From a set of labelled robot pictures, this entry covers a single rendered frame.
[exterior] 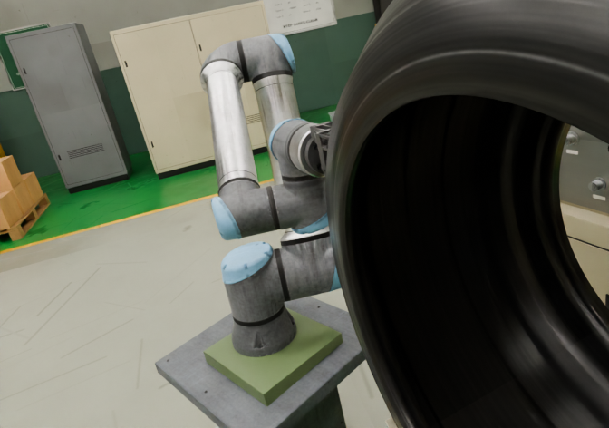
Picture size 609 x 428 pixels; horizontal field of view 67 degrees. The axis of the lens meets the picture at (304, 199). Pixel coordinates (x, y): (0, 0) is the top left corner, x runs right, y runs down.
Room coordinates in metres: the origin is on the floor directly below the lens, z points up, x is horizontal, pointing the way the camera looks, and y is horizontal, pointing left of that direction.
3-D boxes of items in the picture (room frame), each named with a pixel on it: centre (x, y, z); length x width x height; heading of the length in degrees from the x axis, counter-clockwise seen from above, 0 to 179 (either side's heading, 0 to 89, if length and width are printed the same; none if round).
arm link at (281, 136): (0.87, -0.01, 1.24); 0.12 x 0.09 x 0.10; 20
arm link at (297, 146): (0.79, -0.04, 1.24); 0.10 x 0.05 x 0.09; 110
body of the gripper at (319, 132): (0.71, -0.07, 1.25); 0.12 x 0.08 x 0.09; 20
